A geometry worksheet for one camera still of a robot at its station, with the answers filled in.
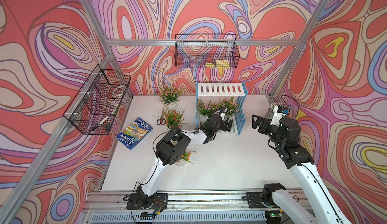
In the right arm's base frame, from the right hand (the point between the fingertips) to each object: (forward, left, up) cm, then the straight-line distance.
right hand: (259, 121), depth 74 cm
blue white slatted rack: (+21, +6, +2) cm, 22 cm away
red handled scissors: (+19, +56, -23) cm, 64 cm away
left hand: (+13, +10, -15) cm, 23 cm away
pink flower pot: (+16, +26, -8) cm, 32 cm away
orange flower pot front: (-11, +38, -15) cm, 43 cm away
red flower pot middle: (+11, +45, -9) cm, 47 cm away
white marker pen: (0, +80, +2) cm, 80 cm away
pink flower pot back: (+30, +50, -10) cm, 59 cm away
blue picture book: (+9, +72, -21) cm, 75 cm away
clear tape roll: (+24, +77, +2) cm, 81 cm away
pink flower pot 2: (+18, +9, -9) cm, 22 cm away
